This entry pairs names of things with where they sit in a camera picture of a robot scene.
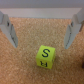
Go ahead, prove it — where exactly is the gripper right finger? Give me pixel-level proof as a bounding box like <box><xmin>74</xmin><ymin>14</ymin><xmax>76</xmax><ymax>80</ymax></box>
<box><xmin>63</xmin><ymin>8</ymin><xmax>84</xmax><ymax>51</ymax></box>

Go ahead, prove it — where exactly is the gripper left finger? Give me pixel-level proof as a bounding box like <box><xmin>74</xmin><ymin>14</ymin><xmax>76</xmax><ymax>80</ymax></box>
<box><xmin>0</xmin><ymin>10</ymin><xmax>19</xmax><ymax>49</ymax></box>

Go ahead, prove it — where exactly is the yellow block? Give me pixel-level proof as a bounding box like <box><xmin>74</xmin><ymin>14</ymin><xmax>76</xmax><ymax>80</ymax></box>
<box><xmin>35</xmin><ymin>45</ymin><xmax>55</xmax><ymax>70</ymax></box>

